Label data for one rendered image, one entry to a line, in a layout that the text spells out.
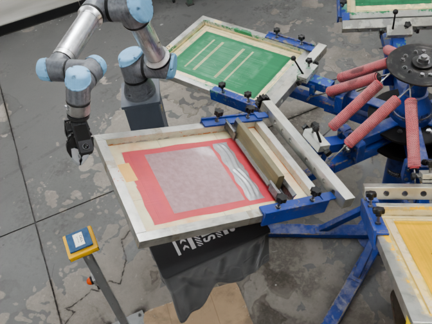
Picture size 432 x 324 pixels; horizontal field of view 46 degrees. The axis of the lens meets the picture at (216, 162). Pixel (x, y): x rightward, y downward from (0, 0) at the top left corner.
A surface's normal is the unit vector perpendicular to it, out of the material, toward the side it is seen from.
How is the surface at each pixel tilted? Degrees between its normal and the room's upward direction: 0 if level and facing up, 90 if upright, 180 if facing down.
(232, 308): 0
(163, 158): 19
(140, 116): 90
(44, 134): 0
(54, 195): 0
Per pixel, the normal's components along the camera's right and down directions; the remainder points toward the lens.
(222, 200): 0.19, -0.76
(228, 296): -0.11, -0.67
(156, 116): 0.11, 0.73
